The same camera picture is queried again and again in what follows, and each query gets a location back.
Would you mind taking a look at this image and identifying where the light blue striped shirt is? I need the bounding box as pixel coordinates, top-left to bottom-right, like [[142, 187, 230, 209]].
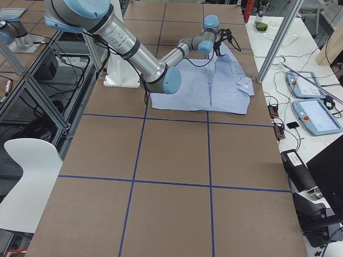
[[151, 44, 255, 115]]

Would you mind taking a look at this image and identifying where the green pouch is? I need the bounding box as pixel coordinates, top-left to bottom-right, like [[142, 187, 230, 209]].
[[255, 22, 268, 32]]

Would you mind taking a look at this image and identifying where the black monitor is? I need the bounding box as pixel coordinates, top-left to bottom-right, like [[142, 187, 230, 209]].
[[307, 137, 342, 214]]

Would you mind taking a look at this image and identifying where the red cylinder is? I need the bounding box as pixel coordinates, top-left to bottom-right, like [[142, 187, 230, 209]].
[[243, 0, 255, 23]]

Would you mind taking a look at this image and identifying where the metal grabber stick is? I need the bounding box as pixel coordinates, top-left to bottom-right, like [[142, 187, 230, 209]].
[[281, 63, 343, 104]]

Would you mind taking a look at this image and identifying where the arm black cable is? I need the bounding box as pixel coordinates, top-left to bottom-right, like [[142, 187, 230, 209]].
[[184, 32, 242, 67]]

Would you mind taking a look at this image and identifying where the black phone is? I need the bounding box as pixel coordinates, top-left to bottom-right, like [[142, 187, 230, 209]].
[[286, 122, 300, 129]]

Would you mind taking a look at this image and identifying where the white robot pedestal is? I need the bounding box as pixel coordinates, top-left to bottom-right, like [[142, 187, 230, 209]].
[[103, 54, 140, 88]]

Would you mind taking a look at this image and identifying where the aluminium frame post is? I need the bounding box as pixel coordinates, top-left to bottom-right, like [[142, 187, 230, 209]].
[[257, 0, 303, 84]]

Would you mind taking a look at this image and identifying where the upper teach pendant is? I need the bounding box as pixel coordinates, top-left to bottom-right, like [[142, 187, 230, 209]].
[[286, 70, 325, 99]]

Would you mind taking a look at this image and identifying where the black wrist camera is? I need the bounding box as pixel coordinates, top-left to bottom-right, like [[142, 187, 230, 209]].
[[218, 28, 233, 43]]

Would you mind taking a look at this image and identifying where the black labelled box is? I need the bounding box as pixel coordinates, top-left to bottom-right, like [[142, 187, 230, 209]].
[[280, 149, 317, 192]]

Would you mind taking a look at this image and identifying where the teach pendant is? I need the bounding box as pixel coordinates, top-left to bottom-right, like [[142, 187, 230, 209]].
[[292, 99, 342, 136], [286, 70, 325, 99]]

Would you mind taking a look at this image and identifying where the white chair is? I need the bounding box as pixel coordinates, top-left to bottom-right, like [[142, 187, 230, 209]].
[[1, 138, 63, 233]]

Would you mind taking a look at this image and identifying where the lower teach pendant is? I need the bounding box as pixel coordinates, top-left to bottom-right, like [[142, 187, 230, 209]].
[[292, 99, 342, 136]]

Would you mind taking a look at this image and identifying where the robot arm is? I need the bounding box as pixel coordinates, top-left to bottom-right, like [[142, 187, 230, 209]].
[[44, 1, 220, 94]]

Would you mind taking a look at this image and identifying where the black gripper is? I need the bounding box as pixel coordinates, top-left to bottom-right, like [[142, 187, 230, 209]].
[[213, 39, 221, 54]]

